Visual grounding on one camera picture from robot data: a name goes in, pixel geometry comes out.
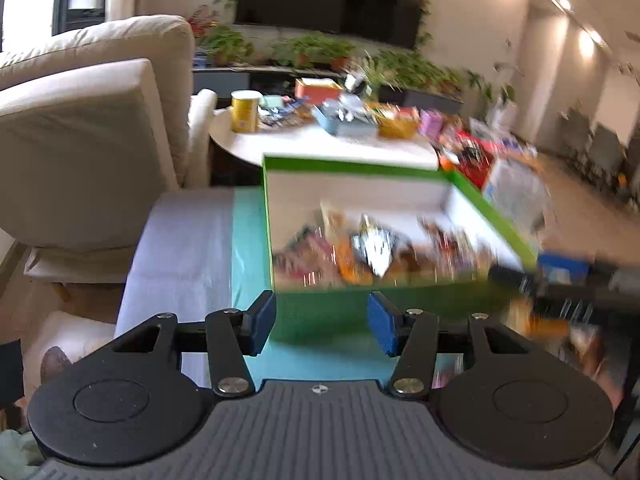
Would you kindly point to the black television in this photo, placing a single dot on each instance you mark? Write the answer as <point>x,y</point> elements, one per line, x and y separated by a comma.
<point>330,0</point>

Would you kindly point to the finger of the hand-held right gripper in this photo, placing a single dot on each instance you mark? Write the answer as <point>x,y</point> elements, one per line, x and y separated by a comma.
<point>562,267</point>
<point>575,297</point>

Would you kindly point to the wide bushy potted plant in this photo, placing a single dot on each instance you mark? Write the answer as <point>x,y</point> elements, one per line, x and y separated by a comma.
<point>315,50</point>

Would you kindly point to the grey-blue cloth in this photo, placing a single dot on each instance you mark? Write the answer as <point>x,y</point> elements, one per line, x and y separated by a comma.
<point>175,260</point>

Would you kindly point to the leafy green potted plant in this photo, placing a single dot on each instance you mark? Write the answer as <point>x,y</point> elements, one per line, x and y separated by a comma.
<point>225,45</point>

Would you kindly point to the white patterned floor cushion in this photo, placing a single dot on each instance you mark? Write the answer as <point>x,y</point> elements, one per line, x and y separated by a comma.
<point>65,340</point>

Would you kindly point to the green cardboard box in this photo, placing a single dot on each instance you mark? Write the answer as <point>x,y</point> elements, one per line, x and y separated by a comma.
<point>325,310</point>

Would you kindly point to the pink box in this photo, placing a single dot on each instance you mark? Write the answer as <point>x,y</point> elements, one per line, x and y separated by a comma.
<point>431,122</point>

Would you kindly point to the yellow can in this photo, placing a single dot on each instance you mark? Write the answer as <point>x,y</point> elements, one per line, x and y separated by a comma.
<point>245,112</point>

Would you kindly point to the brown snack packet orange edge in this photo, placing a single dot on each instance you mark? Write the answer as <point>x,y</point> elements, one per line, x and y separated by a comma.
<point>545,320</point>

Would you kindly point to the tall broad-leaf potted plant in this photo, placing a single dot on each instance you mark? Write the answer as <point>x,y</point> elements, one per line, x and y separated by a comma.
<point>492,87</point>

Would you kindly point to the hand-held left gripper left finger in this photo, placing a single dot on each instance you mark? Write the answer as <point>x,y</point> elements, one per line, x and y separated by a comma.
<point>260,325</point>

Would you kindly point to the clear plastic container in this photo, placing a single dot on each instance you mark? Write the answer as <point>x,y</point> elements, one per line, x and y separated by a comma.
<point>515,187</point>

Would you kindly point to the round white side table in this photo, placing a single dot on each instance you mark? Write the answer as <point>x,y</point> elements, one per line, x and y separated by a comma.
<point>320,145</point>

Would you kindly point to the orange-red box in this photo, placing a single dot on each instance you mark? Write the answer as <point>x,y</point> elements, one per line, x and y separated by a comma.
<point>317,91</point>

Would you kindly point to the beige armchair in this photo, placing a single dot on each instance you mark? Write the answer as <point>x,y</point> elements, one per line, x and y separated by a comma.
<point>85,150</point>

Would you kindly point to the grey dining chairs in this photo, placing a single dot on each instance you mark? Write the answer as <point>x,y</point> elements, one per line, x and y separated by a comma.
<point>600,150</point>

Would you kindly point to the light green cloth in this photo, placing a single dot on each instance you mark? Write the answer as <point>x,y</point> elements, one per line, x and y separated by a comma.
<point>17,447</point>

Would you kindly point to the spider plant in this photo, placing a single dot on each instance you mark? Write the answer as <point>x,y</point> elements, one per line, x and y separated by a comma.
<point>375,72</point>

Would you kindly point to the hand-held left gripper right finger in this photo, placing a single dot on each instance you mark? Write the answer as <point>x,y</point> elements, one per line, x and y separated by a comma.
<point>382,327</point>

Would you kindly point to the yellow basket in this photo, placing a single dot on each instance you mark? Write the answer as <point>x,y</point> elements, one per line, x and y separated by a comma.
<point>395,127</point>

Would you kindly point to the green potted plant row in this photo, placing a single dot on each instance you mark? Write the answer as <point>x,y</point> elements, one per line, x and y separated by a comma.
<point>425,72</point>

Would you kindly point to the blue-grey basket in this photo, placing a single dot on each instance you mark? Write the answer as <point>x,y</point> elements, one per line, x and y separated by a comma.
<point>345,122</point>

